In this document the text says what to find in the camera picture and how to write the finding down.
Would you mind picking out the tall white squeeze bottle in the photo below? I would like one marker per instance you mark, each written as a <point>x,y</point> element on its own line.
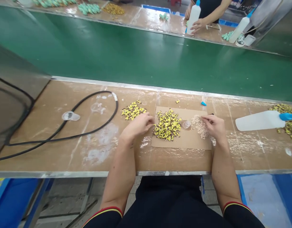
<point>193,17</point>

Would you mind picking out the person's right fingers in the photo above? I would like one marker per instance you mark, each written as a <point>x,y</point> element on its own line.
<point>205,118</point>

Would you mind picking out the blue plastic bin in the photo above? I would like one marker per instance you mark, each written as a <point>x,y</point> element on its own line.
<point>269,199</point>

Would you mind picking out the white tape roll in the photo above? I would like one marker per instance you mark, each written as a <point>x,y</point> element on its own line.
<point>240,43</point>

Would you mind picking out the pile of green figurines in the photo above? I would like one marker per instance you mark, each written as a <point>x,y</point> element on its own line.
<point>88,8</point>

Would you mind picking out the blue nozzle cap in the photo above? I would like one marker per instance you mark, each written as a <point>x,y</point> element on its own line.
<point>203,103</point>

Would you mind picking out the blue plastic crate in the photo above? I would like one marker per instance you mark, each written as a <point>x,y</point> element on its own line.
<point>10,202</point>

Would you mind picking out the pile of brown figurines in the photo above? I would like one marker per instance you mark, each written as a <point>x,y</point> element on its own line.
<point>113,9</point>

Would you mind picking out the small pile of yellow black figurines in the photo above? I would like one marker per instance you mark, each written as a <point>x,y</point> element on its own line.
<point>132,111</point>

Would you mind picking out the white squeeze bottle blue nozzle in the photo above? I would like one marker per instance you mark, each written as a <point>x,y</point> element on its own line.
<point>260,121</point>

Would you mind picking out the person's right hand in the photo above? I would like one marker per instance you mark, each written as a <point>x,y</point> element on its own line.
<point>215,125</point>

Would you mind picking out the heap of yellow black figurines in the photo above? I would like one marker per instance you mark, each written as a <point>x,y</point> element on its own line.
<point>289,123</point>

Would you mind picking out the green conveyor belt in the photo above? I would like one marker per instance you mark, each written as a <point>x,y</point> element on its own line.
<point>145,57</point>

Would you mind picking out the brown cardboard sheet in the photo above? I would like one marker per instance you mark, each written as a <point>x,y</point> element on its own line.
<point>181,129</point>

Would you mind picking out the clear plastic lid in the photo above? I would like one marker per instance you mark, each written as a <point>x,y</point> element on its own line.
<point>71,116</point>

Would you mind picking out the small clear plastic cup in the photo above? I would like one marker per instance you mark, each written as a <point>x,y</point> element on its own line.
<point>187,124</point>

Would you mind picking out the large pile of yellow black figurines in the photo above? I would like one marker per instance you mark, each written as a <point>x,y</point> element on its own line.
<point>167,126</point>

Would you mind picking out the person's left fingers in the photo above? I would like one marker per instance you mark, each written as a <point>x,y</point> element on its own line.
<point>149,120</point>

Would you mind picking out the pile of beige small parts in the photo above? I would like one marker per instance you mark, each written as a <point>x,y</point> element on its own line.
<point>200,126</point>

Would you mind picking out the person's body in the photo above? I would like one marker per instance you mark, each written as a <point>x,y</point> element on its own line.
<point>169,202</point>

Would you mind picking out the person's left hand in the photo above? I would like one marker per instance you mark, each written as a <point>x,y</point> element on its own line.
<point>138,124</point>

